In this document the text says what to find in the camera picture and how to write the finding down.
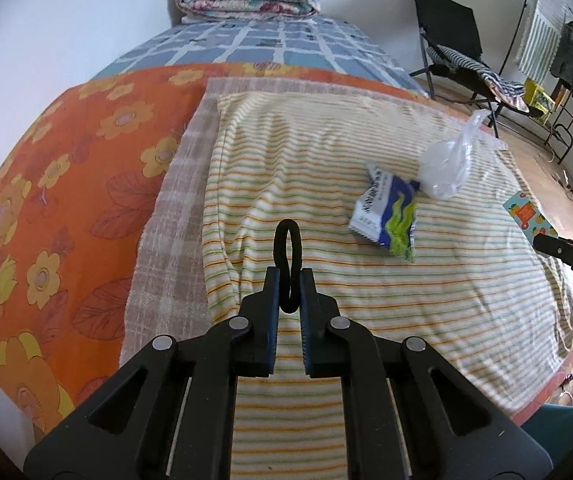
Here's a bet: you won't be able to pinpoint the black folding chair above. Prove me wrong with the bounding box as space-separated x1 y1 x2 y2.
411 0 532 138

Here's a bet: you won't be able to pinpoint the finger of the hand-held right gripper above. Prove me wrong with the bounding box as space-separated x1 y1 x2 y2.
533 234 573 286

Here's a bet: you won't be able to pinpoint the yellow box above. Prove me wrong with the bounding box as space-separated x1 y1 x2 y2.
523 78 557 126

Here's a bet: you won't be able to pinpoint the dark striped cloth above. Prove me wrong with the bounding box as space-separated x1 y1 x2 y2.
429 45 525 98

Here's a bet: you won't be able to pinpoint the white blue green snack packet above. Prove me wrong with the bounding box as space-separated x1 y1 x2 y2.
349 160 421 263

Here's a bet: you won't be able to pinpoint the black metal drying rack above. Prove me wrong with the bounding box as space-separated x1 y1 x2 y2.
499 0 573 163

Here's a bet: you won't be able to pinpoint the dark hanging jacket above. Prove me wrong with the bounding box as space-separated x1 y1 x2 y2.
551 21 573 91

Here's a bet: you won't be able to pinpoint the blue checked bedsheet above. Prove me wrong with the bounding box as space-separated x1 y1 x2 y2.
89 16 430 98

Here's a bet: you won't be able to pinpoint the clear plastic bag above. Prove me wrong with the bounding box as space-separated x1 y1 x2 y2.
418 109 492 200

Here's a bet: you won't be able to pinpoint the beige checked towel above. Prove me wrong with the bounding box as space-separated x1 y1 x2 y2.
119 77 573 411

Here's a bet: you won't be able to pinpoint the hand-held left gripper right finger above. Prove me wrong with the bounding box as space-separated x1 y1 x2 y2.
299 268 552 480

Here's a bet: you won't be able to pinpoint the green striped towel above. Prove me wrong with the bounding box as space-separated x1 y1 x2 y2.
515 0 570 78

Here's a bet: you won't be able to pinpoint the black hair tie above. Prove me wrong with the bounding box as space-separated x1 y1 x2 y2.
274 220 301 313

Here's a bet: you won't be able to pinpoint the person's teal pants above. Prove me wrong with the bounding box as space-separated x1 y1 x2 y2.
521 402 573 446

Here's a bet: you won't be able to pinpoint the white floor cable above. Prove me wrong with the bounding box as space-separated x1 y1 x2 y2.
541 150 573 211

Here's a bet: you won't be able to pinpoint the small colourful wrapper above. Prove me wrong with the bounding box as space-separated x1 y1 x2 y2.
503 191 560 246

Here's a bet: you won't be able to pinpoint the orange floral bedsheet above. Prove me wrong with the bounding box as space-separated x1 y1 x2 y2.
0 62 573 436

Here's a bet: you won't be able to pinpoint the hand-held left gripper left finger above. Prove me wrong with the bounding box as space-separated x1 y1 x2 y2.
23 267 282 480

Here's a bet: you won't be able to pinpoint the striped yellow blanket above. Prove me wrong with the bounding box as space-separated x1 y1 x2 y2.
201 91 573 480

